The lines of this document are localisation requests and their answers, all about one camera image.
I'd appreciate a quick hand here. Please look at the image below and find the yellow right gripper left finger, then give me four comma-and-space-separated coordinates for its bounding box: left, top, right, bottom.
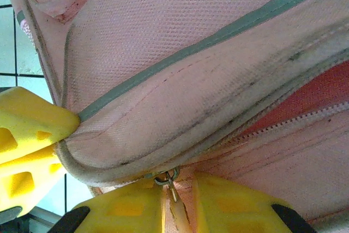
51, 181, 165, 233

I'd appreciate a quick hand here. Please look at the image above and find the pink student backpack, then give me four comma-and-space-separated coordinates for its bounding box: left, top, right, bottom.
5, 0, 349, 233

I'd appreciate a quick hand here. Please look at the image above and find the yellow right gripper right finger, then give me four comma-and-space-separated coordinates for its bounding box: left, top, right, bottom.
190, 172, 317, 233

